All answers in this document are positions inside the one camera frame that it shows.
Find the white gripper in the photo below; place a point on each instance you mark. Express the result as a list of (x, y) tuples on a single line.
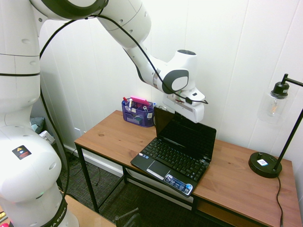
[(189, 112)]

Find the black laptop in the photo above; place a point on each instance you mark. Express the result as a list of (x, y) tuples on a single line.
[(175, 163)]

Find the light wooden robot base board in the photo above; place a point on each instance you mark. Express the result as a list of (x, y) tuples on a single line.
[(90, 215)]

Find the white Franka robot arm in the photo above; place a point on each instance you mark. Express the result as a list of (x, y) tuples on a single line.
[(132, 23)]

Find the pink sticky note pad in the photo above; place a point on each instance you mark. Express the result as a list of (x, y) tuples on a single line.
[(139, 99)]

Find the purple mesh desk organizer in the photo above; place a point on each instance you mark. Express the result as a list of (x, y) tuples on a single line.
[(132, 119)]

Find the white marker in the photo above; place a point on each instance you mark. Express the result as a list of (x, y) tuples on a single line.
[(131, 102)]

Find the red cap marker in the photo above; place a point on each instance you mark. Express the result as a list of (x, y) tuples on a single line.
[(124, 98)]

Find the black desk lamp glass shade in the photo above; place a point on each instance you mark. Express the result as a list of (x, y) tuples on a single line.
[(265, 168)]

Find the black metal clamp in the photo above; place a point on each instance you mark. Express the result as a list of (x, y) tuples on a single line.
[(132, 218)]

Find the silver foil bundle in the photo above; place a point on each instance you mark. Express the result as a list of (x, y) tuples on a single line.
[(47, 137)]

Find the grey board panel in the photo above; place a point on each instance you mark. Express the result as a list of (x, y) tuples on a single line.
[(39, 110)]

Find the teal cushion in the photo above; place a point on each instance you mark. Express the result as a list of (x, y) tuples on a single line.
[(38, 124)]

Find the wooden desk black metal frame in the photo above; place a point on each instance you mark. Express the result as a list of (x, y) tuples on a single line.
[(113, 134)]

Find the white wall outlet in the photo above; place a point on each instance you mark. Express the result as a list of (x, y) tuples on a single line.
[(77, 131)]

